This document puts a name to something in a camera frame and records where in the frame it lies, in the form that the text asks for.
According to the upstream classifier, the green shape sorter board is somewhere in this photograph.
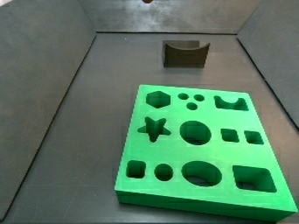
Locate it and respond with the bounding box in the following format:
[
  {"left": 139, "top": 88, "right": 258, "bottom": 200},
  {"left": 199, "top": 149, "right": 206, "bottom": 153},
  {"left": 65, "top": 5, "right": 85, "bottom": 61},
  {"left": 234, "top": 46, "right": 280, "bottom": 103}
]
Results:
[{"left": 115, "top": 85, "right": 298, "bottom": 221}]

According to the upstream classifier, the black curved block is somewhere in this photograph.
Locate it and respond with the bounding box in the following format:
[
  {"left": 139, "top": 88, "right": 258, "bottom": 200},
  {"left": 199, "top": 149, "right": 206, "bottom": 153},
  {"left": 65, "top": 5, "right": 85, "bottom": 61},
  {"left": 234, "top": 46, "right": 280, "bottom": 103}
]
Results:
[{"left": 163, "top": 40, "right": 211, "bottom": 68}]

